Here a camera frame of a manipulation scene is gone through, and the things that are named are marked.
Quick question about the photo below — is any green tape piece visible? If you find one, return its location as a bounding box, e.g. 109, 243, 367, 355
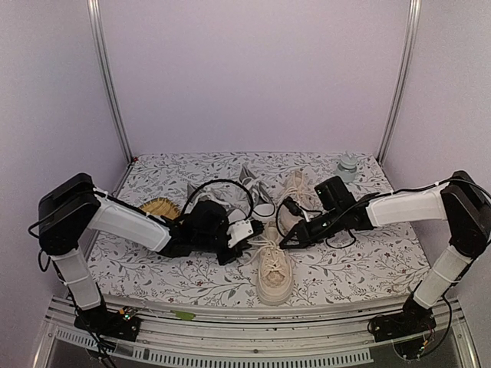
171, 310, 196, 321

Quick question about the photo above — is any black camera cable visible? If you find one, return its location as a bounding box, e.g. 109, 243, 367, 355
275, 199, 381, 250
178, 179, 255, 223

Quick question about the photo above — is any yellow bamboo fan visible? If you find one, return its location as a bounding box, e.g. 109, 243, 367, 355
139, 197, 181, 222

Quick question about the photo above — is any aluminium front rail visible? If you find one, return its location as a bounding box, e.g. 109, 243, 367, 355
33, 295, 484, 367

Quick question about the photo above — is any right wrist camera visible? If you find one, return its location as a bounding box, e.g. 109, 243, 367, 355
281, 196, 310, 224

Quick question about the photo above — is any black left camera cable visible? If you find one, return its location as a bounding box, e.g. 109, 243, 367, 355
178, 179, 255, 223

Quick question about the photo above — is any beige sneaker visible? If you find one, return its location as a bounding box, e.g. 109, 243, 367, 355
278, 169, 318, 235
239, 222, 294, 306

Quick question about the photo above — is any black right camera cable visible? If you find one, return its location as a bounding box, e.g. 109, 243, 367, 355
275, 199, 381, 250

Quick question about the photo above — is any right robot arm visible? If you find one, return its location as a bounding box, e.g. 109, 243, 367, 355
280, 171, 490, 334

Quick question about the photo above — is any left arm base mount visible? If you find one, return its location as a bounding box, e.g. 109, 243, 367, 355
74, 304, 141, 342

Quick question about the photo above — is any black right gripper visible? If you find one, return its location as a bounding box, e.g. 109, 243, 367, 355
279, 208, 344, 250

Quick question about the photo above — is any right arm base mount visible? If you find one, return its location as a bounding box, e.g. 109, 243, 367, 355
367, 294, 437, 342

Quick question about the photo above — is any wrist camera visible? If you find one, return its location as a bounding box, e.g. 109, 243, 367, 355
226, 219, 264, 248
281, 196, 310, 224

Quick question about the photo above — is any floral patterned table mat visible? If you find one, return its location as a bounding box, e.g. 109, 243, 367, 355
87, 153, 429, 307

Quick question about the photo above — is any left aluminium frame post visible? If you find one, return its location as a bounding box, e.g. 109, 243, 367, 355
87, 0, 133, 163

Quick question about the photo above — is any right aluminium frame post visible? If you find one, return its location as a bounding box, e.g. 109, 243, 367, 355
377, 0, 422, 166

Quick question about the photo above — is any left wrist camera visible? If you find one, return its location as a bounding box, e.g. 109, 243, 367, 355
226, 219, 264, 248

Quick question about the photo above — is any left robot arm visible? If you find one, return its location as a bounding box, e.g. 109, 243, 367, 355
28, 172, 255, 333

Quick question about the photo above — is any aluminium frame post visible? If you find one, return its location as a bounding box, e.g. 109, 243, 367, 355
87, 0, 133, 163
377, 0, 422, 166

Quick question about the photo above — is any grey sneaker with white laces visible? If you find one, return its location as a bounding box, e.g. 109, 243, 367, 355
186, 182, 245, 217

